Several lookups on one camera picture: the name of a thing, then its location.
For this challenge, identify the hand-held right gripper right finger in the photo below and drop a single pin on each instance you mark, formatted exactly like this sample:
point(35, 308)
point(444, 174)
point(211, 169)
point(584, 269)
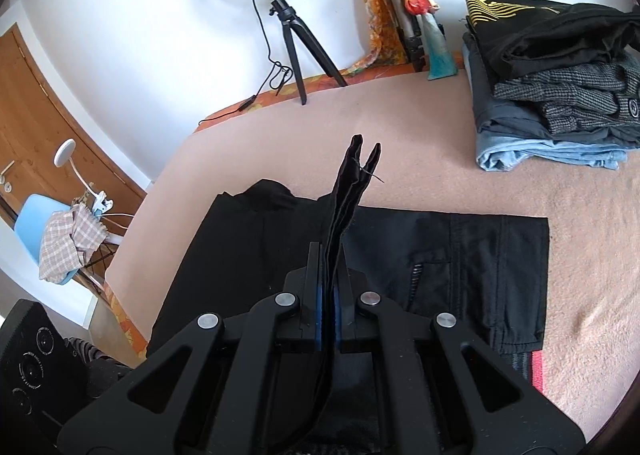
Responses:
point(337, 315)

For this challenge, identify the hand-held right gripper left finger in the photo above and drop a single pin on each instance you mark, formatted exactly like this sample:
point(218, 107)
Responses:
point(318, 315)

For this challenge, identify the black pants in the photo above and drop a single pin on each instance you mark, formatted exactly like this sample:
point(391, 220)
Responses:
point(475, 260)

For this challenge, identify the plaid cloth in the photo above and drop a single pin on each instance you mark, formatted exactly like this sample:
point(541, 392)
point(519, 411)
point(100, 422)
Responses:
point(65, 240)

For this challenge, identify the light blue chair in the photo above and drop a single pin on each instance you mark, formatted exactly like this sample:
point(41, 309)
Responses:
point(32, 225)

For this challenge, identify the pink bed blanket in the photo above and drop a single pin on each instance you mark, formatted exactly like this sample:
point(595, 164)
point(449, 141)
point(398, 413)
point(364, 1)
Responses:
point(400, 135)

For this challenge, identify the white clip lamp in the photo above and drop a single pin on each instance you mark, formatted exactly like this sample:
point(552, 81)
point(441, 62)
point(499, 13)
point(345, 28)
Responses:
point(64, 153)

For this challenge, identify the folded dark grey trousers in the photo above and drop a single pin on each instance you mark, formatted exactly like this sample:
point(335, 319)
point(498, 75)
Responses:
point(487, 110)

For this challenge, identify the wooden door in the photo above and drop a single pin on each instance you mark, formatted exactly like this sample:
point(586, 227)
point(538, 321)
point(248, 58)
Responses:
point(60, 100)

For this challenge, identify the folded light blue jeans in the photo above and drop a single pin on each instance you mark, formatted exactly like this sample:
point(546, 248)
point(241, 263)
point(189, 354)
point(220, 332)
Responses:
point(550, 152)

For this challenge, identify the black tripod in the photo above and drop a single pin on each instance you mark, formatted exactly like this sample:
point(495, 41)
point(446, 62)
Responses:
point(292, 40)

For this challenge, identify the folded dark stand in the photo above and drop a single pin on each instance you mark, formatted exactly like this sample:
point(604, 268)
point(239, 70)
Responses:
point(412, 42)

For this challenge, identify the knotted orange and teal cloth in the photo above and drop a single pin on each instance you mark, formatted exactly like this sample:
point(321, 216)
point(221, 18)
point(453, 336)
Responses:
point(440, 50)

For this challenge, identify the orange patterned scarf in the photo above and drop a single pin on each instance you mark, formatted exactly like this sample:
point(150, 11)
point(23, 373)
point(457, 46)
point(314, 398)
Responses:
point(372, 10)

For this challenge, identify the grey tweed garment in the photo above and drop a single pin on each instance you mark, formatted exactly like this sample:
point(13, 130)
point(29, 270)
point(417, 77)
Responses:
point(575, 85)

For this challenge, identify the black shirt with yellow print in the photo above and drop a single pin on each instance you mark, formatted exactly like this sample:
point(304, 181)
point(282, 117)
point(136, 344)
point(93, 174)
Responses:
point(550, 35)

